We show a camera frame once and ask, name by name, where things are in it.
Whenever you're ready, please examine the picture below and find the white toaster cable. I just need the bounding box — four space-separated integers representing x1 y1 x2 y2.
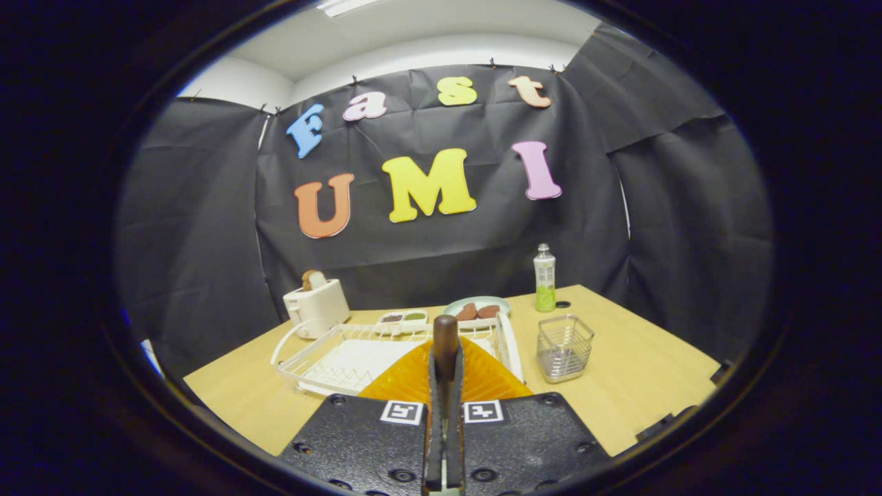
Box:
270 320 305 367

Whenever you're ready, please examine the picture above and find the green label drink bottle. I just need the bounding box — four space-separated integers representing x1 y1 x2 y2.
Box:
533 242 557 313

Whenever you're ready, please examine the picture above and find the white wire dish rack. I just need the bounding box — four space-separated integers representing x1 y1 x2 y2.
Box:
270 311 526 399

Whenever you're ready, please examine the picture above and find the metal wire basket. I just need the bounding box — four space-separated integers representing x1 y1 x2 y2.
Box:
536 314 595 384

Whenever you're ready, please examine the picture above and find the small lit screen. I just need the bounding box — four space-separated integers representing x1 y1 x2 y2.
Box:
141 338 165 378

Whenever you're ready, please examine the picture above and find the small green food plate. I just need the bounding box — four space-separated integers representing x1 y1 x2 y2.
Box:
442 296 511 322

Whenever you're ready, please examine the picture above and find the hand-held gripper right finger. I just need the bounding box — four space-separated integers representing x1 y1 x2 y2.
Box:
445 336 611 496

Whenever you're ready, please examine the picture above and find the white two-part sauce dish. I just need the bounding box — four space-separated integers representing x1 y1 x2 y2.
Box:
378 309 429 327

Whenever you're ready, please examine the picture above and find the white drain tray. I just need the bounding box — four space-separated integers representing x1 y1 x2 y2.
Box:
302 338 431 398

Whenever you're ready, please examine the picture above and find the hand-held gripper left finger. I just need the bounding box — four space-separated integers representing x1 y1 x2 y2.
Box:
278 338 446 496

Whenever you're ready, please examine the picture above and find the ceiling light panel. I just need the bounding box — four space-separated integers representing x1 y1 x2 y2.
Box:
316 0 381 19

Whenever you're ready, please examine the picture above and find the brown-handled metal spoon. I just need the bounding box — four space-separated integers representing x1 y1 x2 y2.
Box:
431 314 461 491

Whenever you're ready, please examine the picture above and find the cream toaster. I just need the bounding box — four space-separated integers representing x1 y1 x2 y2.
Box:
283 278 351 340

